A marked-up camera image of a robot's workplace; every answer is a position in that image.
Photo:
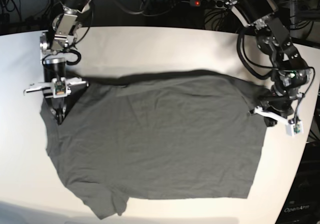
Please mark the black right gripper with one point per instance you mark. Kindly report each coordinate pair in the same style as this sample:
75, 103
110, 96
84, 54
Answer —
55, 103

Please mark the black power strip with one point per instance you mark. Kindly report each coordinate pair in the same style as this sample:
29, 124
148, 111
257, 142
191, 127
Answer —
210, 4

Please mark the grey T-shirt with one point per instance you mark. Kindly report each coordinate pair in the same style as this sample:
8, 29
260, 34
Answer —
177, 138

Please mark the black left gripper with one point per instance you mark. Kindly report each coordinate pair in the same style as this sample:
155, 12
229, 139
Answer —
279, 103

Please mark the black OpenArm base box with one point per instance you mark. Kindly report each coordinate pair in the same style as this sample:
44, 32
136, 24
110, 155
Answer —
302, 205

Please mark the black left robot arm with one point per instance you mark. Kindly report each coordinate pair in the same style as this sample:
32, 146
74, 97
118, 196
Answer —
288, 70

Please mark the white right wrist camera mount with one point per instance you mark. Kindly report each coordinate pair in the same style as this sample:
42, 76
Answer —
57, 88

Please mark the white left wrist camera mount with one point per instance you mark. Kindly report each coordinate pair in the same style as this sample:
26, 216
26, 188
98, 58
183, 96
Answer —
282, 123

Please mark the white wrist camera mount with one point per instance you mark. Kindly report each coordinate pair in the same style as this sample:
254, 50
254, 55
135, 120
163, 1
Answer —
57, 88
282, 123

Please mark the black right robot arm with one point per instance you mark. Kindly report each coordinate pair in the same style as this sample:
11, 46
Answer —
58, 44

